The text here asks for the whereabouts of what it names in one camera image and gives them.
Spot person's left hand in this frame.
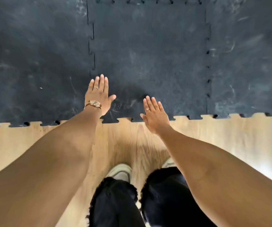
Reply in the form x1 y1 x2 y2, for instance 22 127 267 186
85 74 117 116

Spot person's right hand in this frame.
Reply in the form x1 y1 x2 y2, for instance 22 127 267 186
140 96 171 136

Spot person's left forearm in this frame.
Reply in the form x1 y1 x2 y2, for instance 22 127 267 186
0 106 103 227

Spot person's right forearm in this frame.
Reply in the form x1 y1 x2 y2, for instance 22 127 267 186
158 126 272 227

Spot gold wristwatch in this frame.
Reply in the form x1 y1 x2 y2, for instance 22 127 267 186
84 100 102 110

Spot white right shoe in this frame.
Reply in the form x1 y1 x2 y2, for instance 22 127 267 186
161 157 177 169

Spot white shoe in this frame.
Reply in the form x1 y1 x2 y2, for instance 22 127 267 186
161 157 177 169
106 163 133 184

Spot white left shoe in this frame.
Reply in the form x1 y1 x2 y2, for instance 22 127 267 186
106 163 133 184

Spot black frayed trousers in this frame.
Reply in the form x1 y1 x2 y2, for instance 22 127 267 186
86 166 219 227

